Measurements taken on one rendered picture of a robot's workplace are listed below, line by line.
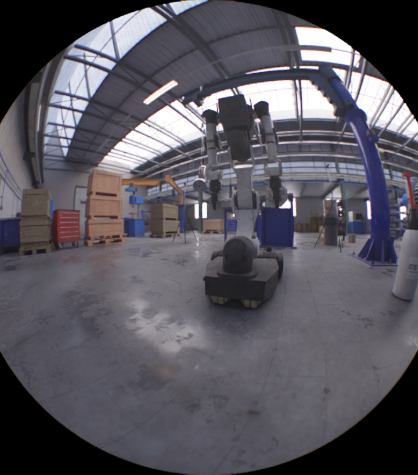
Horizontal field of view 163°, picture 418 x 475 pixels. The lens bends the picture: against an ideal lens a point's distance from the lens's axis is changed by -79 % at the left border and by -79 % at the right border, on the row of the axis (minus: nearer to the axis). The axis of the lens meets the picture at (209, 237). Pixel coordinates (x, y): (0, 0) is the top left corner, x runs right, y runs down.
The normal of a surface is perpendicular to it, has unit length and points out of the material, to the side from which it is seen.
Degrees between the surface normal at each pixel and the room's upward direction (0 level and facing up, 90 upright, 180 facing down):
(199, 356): 0
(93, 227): 90
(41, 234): 90
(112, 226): 90
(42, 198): 90
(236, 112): 105
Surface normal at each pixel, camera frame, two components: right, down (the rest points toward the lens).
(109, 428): -0.01, -1.00
